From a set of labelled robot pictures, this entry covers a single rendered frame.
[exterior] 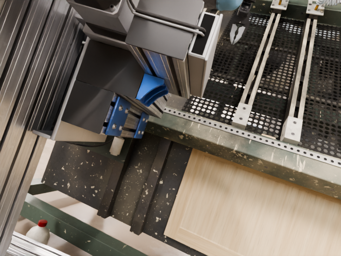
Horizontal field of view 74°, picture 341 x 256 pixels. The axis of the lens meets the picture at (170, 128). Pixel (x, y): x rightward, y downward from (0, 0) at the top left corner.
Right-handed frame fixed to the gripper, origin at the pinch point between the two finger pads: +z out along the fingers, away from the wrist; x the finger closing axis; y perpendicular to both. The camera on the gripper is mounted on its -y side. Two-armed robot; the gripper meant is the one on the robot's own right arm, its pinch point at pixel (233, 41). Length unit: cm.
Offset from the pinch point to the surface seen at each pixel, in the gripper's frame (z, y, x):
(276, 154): 36, -34, -31
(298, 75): 7.2, 6.2, -37.3
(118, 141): 52, -40, 35
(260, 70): 10.3, 6.0, -18.4
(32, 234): 96, -67, 57
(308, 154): 32, -32, -43
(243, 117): 28.5, -22.6, -15.3
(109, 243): 100, -54, 25
